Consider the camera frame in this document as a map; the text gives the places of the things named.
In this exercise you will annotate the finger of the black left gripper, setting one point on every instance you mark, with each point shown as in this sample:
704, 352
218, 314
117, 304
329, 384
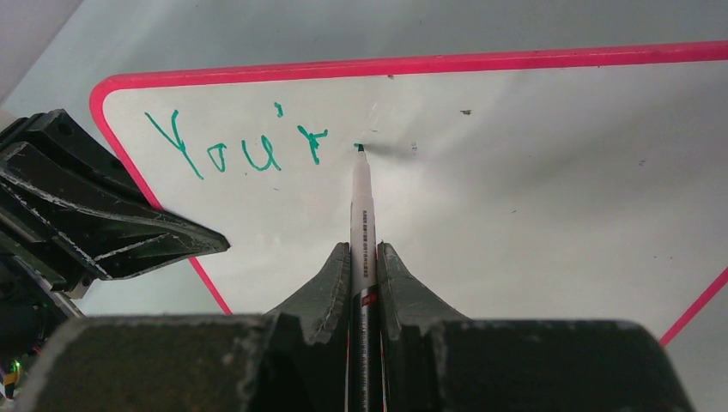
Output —
71, 211

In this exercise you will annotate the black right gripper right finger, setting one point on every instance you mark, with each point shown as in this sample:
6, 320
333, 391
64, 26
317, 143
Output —
436, 359

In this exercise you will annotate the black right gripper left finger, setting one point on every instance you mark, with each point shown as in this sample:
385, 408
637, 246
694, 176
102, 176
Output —
292, 358

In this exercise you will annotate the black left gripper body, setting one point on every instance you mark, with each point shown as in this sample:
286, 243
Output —
31, 311

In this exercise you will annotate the green capped white marker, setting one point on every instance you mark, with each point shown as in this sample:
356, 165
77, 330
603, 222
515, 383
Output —
365, 370

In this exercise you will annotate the red framed whiteboard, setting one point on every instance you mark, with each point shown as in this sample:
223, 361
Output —
582, 183

